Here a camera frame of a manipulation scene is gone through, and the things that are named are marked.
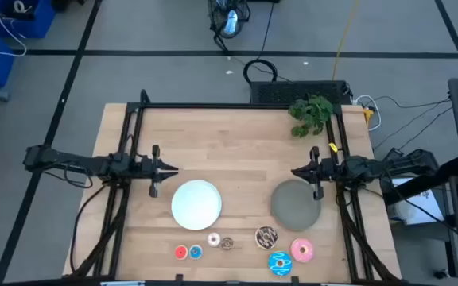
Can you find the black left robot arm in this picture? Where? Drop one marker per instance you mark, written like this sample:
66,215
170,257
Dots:
74,162

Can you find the large blue drizzled donut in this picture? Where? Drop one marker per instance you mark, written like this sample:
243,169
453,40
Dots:
280,263

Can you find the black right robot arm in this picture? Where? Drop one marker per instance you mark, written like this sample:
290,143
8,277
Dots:
380,167

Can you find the white round plate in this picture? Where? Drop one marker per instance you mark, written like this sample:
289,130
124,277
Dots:
196,205

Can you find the small blue iced donut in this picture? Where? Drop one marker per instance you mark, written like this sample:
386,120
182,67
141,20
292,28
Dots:
196,252

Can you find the large pink iced donut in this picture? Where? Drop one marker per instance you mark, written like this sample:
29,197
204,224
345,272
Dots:
302,250

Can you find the small red iced donut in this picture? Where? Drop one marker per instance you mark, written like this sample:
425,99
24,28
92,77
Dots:
181,252

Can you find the black aluminium table frame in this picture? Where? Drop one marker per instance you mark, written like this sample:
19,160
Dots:
213,106

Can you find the small chocolate sprinkled donut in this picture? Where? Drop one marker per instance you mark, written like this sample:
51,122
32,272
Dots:
227,243

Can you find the large chocolate drizzled donut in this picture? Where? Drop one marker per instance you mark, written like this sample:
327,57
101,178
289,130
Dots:
266,237

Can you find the grey round plate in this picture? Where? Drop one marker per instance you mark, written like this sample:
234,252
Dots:
292,208

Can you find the yellow tag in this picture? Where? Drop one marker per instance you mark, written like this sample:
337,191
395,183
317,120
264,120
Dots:
333,147

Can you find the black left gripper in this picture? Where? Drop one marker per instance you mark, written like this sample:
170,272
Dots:
154,171

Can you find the green potted plant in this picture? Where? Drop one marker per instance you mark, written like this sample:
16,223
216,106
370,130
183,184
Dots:
310,115

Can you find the small white pink-sprinkled donut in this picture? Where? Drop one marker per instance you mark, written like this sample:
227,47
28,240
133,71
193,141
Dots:
213,239

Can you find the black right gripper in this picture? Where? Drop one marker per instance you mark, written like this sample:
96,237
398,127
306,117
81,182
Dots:
324,171

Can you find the white paper sheet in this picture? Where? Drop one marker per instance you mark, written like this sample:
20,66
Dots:
424,206

